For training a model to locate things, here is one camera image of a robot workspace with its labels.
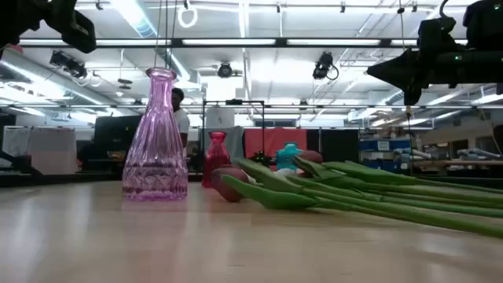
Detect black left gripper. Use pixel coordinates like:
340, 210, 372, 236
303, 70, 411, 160
19, 0, 97, 54

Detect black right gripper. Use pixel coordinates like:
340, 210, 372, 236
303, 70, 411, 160
367, 49, 479, 106

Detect white artificial tulip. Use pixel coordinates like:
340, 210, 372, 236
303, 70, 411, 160
274, 167, 300, 178

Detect teal glass vase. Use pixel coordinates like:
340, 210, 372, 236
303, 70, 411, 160
275, 141, 303, 172

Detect purple ribbed glass vase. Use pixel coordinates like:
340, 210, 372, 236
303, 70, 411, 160
122, 67, 189, 202

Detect red ribbed glass vase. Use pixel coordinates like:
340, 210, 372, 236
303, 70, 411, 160
201, 130, 232, 189

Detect blue storage bin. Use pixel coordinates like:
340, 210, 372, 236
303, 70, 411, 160
359, 138, 412, 153

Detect black partition panel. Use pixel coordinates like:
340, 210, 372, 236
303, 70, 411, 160
307, 128, 361, 163

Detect black monitor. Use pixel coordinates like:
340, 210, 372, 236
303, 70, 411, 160
93, 115, 142, 153

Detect white partition panel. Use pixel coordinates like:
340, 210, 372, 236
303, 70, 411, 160
2, 126, 78, 176

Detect person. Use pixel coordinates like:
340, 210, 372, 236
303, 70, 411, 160
171, 87, 191, 158

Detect red partition panel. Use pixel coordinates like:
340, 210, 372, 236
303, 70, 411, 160
243, 127, 308, 160

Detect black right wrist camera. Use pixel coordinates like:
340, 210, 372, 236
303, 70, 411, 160
417, 15, 459, 52

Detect black overhead frame bar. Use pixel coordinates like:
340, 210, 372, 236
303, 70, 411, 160
17, 38, 468, 49

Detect black metal stand frame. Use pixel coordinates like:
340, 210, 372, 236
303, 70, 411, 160
202, 100, 266, 174

